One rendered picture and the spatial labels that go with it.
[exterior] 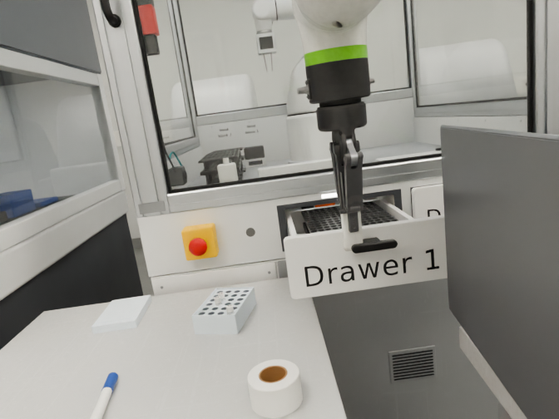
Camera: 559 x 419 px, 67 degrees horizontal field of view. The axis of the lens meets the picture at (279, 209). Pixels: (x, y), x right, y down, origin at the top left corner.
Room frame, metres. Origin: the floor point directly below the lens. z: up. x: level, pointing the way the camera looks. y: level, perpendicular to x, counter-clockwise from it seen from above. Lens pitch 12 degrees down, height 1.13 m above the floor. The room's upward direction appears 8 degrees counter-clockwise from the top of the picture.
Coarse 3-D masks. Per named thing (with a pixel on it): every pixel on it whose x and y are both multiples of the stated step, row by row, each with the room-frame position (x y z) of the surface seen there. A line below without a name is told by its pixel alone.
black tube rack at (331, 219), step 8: (328, 208) 1.01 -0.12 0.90; (336, 208) 0.99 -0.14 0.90; (368, 208) 0.95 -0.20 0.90; (376, 208) 0.93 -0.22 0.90; (304, 216) 0.95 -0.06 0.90; (312, 216) 0.94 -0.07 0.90; (320, 216) 0.93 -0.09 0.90; (328, 216) 0.92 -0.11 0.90; (336, 216) 0.91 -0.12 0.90; (368, 216) 0.87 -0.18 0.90; (376, 216) 0.86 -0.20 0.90; (384, 216) 0.85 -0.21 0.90; (392, 216) 0.85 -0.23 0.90; (304, 224) 0.98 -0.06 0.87; (312, 224) 0.87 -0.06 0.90; (320, 224) 0.86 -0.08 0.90; (328, 224) 0.85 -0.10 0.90; (336, 224) 0.84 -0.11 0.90; (368, 224) 0.81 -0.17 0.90; (312, 232) 0.81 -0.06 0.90
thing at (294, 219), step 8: (368, 200) 1.05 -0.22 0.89; (376, 200) 1.04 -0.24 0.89; (384, 200) 1.02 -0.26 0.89; (312, 208) 1.05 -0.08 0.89; (320, 208) 1.04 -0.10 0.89; (384, 208) 1.00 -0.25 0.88; (392, 208) 0.94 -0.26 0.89; (288, 216) 0.99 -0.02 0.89; (296, 216) 1.04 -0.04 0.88; (400, 216) 0.88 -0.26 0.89; (408, 216) 0.85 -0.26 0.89; (288, 224) 0.93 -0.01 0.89; (296, 224) 1.04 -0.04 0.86; (288, 232) 0.93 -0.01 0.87; (296, 232) 1.04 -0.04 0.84; (304, 232) 1.04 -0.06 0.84
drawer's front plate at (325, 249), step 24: (432, 216) 0.71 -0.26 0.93; (288, 240) 0.69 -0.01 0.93; (312, 240) 0.69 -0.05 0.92; (336, 240) 0.69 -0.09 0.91; (408, 240) 0.69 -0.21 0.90; (432, 240) 0.69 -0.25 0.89; (288, 264) 0.69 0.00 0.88; (312, 264) 0.69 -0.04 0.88; (336, 264) 0.69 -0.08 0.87; (408, 264) 0.69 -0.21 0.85; (312, 288) 0.69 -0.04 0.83; (336, 288) 0.69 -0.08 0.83; (360, 288) 0.69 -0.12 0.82
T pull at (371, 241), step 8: (368, 240) 0.67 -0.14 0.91; (376, 240) 0.67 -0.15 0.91; (384, 240) 0.66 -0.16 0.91; (392, 240) 0.66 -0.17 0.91; (352, 248) 0.66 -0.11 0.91; (360, 248) 0.65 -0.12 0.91; (368, 248) 0.65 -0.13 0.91; (376, 248) 0.65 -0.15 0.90; (384, 248) 0.65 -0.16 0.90; (392, 248) 0.65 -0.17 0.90
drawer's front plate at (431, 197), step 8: (440, 184) 0.97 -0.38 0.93; (416, 192) 0.95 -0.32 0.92; (424, 192) 0.95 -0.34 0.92; (432, 192) 0.95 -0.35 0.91; (440, 192) 0.96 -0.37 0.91; (416, 200) 0.95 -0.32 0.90; (424, 200) 0.95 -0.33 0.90; (432, 200) 0.96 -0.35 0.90; (440, 200) 0.96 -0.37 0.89; (416, 208) 0.95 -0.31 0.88; (424, 208) 0.95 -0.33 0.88; (432, 208) 0.96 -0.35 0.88; (440, 208) 0.96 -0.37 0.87; (416, 216) 0.95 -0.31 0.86; (424, 216) 0.95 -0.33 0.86
